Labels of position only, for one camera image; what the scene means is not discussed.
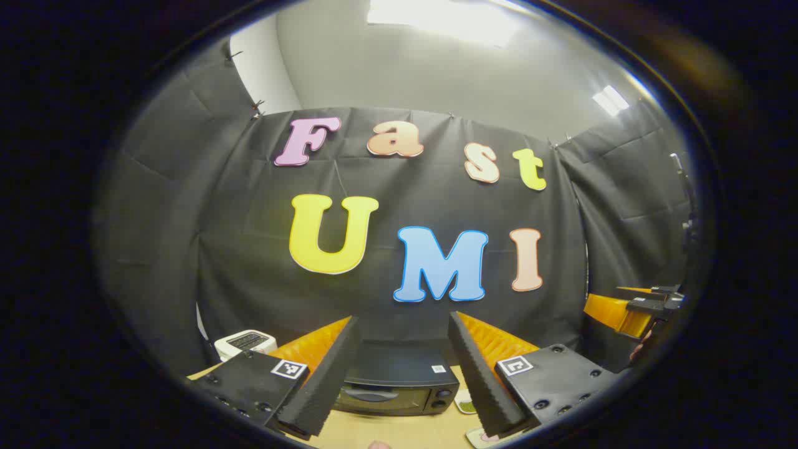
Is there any square cream plate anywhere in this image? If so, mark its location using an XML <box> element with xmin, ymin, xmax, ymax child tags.
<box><xmin>464</xmin><ymin>427</ymin><xmax>519</xmax><ymax>449</ymax></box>

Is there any white toaster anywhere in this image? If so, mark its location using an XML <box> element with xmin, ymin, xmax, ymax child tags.
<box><xmin>214</xmin><ymin>330</ymin><xmax>278</xmax><ymax>363</ymax></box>

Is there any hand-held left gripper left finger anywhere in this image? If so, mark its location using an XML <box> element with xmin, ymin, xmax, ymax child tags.
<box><xmin>187</xmin><ymin>315</ymin><xmax>362</xmax><ymax>438</ymax></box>

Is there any large ceiling light panel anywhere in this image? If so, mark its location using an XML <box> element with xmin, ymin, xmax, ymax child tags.
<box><xmin>367</xmin><ymin>0</ymin><xmax>526</xmax><ymax>48</ymax></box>

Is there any dark metal stand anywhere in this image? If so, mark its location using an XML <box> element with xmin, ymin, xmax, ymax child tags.
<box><xmin>670</xmin><ymin>152</ymin><xmax>696</xmax><ymax>251</ymax></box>

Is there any black backdrop cloth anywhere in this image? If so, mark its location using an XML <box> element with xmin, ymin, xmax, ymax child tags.
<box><xmin>94</xmin><ymin>37</ymin><xmax>694</xmax><ymax>376</ymax></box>

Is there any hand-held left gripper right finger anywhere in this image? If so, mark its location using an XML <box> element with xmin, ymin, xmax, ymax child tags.
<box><xmin>448</xmin><ymin>311</ymin><xmax>624</xmax><ymax>438</ymax></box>

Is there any black electric oven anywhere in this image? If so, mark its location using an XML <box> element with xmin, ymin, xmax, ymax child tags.
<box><xmin>334</xmin><ymin>340</ymin><xmax>461</xmax><ymax>417</ymax></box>

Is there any small ceiling light panel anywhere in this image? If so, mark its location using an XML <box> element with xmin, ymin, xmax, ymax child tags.
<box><xmin>592</xmin><ymin>85</ymin><xmax>631</xmax><ymax>118</ymax></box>

